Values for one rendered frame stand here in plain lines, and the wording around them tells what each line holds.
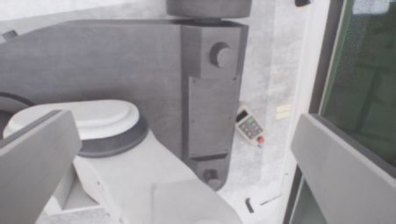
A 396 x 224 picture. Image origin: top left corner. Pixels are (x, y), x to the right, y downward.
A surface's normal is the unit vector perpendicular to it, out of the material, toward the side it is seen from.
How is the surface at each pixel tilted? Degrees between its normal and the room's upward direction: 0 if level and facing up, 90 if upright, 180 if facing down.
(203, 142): 0
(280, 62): 0
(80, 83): 0
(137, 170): 90
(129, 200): 90
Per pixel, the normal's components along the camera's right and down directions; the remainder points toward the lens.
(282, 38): 0.22, 0.48
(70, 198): 0.03, -0.87
